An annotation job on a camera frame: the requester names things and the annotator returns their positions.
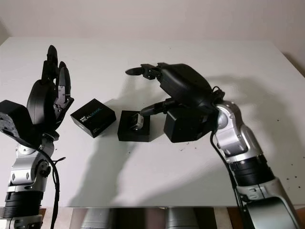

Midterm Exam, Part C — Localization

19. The grey robot leg cylinder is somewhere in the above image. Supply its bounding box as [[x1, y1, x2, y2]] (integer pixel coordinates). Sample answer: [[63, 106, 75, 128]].
[[79, 208, 112, 229], [164, 207, 198, 229]]

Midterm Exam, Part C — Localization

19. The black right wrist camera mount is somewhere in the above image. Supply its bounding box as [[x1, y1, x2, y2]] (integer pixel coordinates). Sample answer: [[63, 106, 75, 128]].
[[163, 107, 213, 144]]

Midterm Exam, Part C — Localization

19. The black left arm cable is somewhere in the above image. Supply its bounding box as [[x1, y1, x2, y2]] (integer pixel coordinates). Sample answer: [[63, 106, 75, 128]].
[[35, 146, 67, 229]]

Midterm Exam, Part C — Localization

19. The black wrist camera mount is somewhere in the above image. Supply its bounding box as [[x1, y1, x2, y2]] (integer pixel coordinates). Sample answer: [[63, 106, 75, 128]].
[[163, 107, 213, 144], [0, 100, 43, 148]]

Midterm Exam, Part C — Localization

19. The black box with foam insert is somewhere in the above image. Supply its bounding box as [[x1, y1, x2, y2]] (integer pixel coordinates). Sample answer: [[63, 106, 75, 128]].
[[117, 110, 152, 143]]

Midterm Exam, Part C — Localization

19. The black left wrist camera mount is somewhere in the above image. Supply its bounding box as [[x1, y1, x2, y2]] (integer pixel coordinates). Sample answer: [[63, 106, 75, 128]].
[[0, 100, 43, 148]]

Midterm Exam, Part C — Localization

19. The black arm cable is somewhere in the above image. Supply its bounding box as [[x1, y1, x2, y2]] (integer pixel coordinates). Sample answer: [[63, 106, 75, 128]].
[[35, 146, 67, 229], [209, 85, 250, 229]]

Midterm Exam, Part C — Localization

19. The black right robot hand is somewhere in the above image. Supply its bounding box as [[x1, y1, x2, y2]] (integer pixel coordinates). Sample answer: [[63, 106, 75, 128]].
[[125, 62, 219, 117]]

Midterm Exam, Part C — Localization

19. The small silver camera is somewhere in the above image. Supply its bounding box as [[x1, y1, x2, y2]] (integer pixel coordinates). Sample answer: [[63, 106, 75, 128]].
[[130, 113, 144, 131]]

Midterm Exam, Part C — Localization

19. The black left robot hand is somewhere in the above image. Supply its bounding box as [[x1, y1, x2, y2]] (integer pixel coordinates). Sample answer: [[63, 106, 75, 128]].
[[26, 45, 75, 135]]

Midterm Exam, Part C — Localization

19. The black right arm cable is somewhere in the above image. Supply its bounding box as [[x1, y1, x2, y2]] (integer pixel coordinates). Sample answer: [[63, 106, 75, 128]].
[[209, 85, 250, 229]]

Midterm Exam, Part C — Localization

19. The black RealSense box lid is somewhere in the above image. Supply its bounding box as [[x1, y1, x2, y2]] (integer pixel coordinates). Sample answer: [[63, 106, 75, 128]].
[[70, 98, 117, 139]]

